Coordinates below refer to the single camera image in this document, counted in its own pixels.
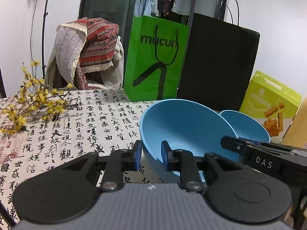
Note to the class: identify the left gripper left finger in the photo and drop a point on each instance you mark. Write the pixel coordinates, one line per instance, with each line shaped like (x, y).
(116, 164)

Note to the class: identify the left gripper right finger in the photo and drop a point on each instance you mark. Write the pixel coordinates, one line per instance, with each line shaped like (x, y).
(186, 164)

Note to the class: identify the blue bowl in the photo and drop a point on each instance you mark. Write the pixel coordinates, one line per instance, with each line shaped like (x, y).
(184, 125)
(245, 126)

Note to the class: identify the calligraphy print tablecloth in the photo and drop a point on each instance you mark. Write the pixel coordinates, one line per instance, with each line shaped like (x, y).
(102, 122)

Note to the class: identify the yellow-green snack box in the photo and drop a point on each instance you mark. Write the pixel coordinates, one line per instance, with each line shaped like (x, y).
(271, 103)

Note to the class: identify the yellow blossom branch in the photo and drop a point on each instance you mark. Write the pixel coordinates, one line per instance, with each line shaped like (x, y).
(35, 101)

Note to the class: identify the red patterned blanket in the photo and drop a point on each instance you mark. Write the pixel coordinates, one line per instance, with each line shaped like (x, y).
(101, 36)

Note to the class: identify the black paper shopping bag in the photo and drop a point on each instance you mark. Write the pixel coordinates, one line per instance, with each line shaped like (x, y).
(218, 63)

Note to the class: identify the green paper shopping bag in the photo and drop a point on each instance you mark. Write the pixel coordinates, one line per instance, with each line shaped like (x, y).
(155, 58)

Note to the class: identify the chair draped in beige cloth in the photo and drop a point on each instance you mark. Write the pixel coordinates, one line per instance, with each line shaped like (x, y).
(65, 66)

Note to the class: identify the dark framed window door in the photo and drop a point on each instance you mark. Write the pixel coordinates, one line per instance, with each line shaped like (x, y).
(122, 12)

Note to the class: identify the studio lamp on stand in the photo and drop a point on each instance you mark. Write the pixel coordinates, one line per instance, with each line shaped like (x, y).
(45, 14)

